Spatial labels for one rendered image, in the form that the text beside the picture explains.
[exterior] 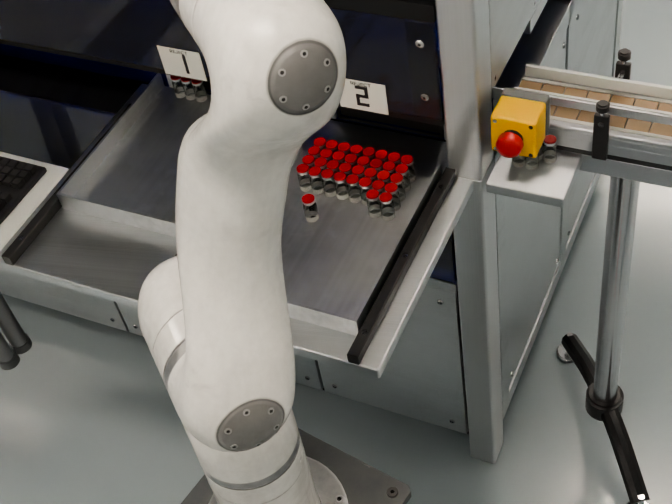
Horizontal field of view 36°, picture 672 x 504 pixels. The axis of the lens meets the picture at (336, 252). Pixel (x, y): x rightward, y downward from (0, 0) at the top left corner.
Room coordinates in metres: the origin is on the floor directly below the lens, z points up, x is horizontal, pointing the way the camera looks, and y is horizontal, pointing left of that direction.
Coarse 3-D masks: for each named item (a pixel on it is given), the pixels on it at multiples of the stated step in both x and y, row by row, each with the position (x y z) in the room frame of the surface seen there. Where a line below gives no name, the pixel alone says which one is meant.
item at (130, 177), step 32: (160, 96) 1.59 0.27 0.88; (128, 128) 1.51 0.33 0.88; (160, 128) 1.49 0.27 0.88; (96, 160) 1.42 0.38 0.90; (128, 160) 1.42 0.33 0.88; (160, 160) 1.41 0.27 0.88; (64, 192) 1.34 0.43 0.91; (96, 192) 1.36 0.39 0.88; (128, 192) 1.34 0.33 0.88; (160, 192) 1.32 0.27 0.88; (128, 224) 1.26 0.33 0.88; (160, 224) 1.22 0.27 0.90
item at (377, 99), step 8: (352, 80) 1.30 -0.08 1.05; (344, 88) 1.31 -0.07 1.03; (352, 88) 1.30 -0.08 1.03; (368, 88) 1.29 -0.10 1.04; (376, 88) 1.28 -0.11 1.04; (384, 88) 1.27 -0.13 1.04; (344, 96) 1.31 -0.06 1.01; (352, 96) 1.31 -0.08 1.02; (368, 96) 1.29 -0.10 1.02; (376, 96) 1.28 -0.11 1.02; (384, 96) 1.27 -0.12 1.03; (344, 104) 1.31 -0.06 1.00; (352, 104) 1.31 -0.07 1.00; (376, 104) 1.28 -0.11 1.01; (384, 104) 1.28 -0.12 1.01; (376, 112) 1.28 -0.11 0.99; (384, 112) 1.28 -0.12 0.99
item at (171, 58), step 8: (160, 48) 1.50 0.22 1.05; (168, 48) 1.49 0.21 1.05; (160, 56) 1.50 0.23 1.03; (168, 56) 1.49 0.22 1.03; (176, 56) 1.48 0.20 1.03; (192, 56) 1.47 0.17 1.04; (168, 64) 1.50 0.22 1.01; (176, 64) 1.49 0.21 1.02; (192, 64) 1.47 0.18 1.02; (200, 64) 1.46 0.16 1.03; (168, 72) 1.50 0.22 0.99; (176, 72) 1.49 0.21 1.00; (184, 72) 1.48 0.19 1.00; (192, 72) 1.47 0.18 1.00; (200, 72) 1.46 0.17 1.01
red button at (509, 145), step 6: (504, 132) 1.15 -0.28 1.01; (510, 132) 1.15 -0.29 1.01; (498, 138) 1.15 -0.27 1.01; (504, 138) 1.14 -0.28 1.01; (510, 138) 1.14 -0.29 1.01; (516, 138) 1.14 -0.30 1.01; (498, 144) 1.14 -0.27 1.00; (504, 144) 1.13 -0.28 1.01; (510, 144) 1.13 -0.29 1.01; (516, 144) 1.13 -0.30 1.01; (522, 144) 1.13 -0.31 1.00; (498, 150) 1.14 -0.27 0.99; (504, 150) 1.13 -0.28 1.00; (510, 150) 1.13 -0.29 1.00; (516, 150) 1.13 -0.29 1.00; (504, 156) 1.14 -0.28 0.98; (510, 156) 1.13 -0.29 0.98; (516, 156) 1.13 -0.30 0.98
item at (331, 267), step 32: (288, 192) 1.26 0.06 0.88; (416, 192) 1.20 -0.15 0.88; (288, 224) 1.18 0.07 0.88; (320, 224) 1.17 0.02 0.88; (352, 224) 1.16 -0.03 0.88; (384, 224) 1.14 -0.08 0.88; (288, 256) 1.11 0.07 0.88; (320, 256) 1.10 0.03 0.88; (352, 256) 1.09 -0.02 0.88; (384, 256) 1.07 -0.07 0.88; (288, 288) 1.05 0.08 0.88; (320, 288) 1.04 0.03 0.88; (352, 288) 1.02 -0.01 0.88; (320, 320) 0.96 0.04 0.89; (352, 320) 0.93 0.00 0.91
